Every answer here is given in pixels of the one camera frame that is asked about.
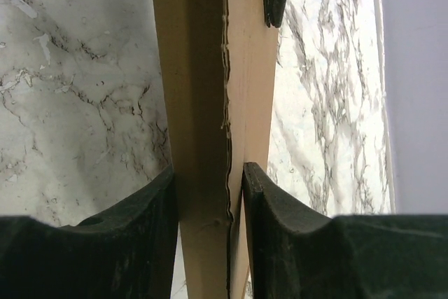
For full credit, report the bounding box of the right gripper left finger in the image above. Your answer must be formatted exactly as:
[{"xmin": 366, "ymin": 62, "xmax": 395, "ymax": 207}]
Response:
[{"xmin": 1, "ymin": 167, "xmax": 178, "ymax": 298}]

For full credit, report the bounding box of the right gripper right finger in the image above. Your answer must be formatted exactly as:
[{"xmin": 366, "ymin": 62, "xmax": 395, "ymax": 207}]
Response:
[{"xmin": 242, "ymin": 162, "xmax": 447, "ymax": 298}]

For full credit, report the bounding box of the brown cardboard box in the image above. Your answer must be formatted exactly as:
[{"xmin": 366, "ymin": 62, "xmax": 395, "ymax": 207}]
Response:
[{"xmin": 153, "ymin": 0, "xmax": 278, "ymax": 298}]

